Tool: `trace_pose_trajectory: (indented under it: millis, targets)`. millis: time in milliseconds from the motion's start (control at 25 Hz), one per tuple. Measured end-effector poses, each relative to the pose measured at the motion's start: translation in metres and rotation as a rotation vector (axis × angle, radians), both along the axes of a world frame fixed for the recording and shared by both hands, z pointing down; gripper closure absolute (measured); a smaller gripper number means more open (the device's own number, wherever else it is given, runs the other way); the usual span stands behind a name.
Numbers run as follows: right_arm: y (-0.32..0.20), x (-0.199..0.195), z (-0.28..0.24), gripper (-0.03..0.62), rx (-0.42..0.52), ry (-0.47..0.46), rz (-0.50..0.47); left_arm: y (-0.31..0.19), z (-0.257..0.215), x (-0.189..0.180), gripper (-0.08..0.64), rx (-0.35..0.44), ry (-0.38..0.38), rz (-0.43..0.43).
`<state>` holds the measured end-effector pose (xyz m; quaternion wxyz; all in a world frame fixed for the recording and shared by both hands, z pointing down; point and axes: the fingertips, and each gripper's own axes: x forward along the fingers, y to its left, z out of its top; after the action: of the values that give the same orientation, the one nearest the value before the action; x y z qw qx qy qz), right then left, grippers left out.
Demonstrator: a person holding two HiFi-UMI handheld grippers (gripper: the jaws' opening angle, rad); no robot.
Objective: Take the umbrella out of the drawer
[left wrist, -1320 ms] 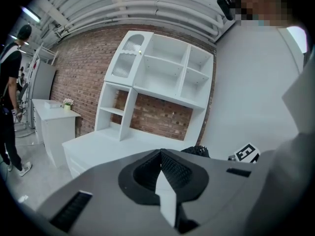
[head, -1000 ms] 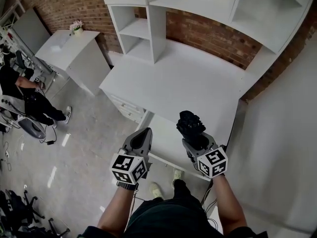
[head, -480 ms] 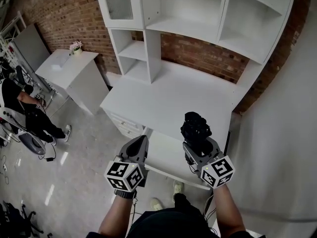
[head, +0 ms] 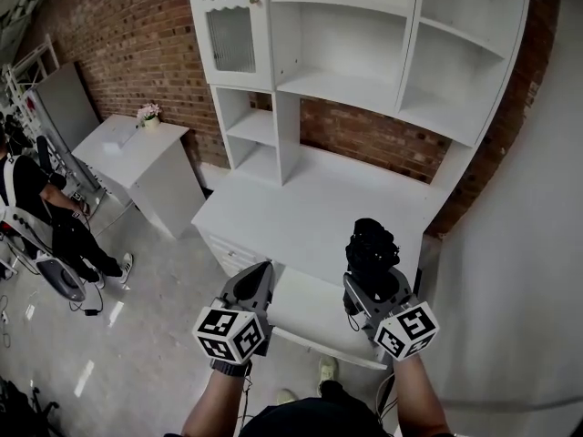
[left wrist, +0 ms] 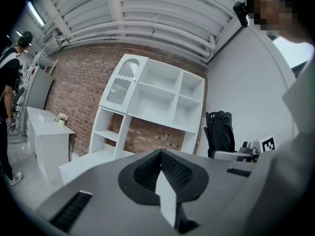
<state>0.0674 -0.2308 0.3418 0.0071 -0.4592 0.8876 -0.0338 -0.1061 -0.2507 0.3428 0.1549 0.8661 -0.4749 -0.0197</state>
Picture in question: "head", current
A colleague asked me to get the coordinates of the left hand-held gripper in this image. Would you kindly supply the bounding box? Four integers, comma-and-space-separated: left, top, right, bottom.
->
191, 260, 277, 364

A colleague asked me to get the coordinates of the grey leaning board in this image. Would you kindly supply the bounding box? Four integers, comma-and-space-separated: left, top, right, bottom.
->
35, 61, 104, 154

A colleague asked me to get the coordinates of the black office chair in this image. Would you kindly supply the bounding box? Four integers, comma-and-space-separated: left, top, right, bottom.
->
0, 375, 60, 437

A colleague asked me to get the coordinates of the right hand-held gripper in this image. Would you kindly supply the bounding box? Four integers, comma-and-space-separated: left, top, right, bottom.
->
342, 266, 441, 362

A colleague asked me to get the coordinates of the person's right forearm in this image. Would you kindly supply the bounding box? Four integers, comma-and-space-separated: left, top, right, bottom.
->
392, 355, 452, 436

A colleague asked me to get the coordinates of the black cloth bundle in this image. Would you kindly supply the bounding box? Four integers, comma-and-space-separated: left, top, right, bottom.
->
342, 218, 403, 331

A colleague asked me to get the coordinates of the pink flower pot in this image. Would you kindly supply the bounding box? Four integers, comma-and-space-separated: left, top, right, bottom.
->
136, 102, 163, 130

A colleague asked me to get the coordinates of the person's dark clothing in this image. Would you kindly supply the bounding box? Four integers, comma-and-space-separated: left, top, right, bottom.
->
163, 380, 456, 437

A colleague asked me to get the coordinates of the white side cabinet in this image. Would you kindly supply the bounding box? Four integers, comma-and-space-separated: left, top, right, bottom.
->
71, 113, 207, 239

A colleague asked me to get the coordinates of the glass hutch cabinet door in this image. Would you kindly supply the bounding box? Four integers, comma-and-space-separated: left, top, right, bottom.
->
195, 0, 270, 79

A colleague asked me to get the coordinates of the white metal rack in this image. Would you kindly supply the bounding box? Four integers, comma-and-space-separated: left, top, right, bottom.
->
2, 33, 60, 122

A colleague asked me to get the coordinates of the person's right pale shoe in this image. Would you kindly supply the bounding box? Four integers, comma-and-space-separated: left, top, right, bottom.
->
317, 356, 339, 393

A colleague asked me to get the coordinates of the person's left forearm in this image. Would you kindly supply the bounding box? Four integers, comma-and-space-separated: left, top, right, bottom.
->
181, 371, 250, 436

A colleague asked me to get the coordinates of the white hutch shelf unit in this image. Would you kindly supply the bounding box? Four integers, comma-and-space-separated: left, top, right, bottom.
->
185, 0, 533, 188

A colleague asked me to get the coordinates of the grey oval floor base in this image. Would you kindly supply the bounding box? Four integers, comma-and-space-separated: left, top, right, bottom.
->
36, 257, 87, 303

